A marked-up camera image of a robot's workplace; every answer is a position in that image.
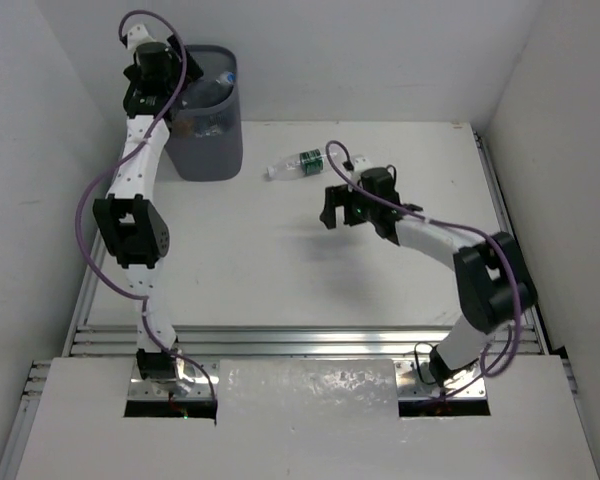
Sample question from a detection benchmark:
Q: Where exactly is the clear bottle green label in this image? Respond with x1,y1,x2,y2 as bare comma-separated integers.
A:
264,148,332,181

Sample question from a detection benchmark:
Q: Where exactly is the clear bottle blue white label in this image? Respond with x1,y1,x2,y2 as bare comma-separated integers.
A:
173,112,233,138

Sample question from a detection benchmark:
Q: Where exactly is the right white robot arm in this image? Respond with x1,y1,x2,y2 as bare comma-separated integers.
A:
320,167,537,387

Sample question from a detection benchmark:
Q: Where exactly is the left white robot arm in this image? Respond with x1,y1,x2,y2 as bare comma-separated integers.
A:
92,26,201,382

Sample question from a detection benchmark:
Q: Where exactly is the grey plastic waste bin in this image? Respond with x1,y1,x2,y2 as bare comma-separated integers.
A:
166,45,243,182

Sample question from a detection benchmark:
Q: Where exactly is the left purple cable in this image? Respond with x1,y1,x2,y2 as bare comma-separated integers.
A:
74,9,219,404

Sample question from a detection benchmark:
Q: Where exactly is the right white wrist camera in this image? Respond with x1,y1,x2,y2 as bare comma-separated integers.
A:
343,155,375,184

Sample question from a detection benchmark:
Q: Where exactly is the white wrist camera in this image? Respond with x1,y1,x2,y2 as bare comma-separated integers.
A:
121,23,156,52
343,155,375,184

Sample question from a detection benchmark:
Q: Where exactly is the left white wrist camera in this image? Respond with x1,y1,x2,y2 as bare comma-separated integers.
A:
121,23,156,52

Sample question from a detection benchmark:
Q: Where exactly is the aluminium frame rail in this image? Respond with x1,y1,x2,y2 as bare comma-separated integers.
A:
69,324,546,357

